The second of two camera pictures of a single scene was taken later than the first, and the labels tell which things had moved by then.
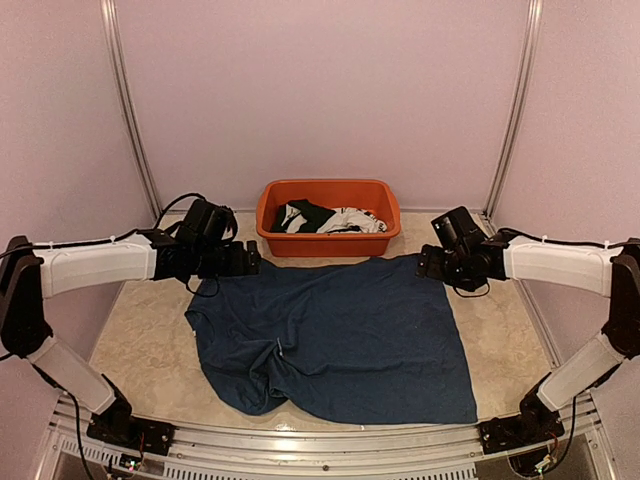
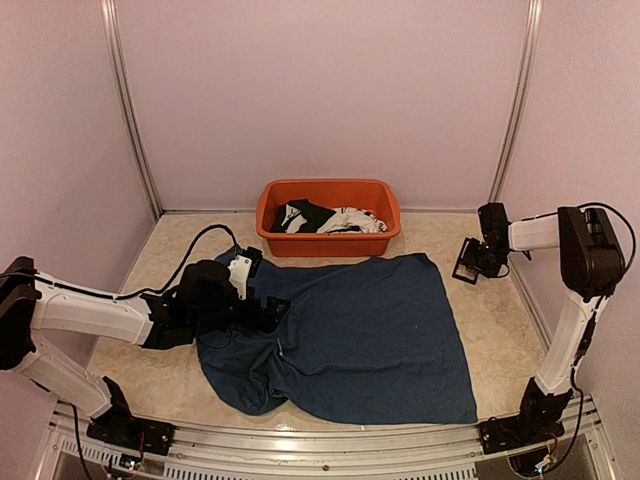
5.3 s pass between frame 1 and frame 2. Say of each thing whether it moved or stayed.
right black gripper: moved
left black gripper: moved
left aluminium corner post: stayed
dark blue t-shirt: stayed
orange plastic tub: stayed
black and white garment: stayed
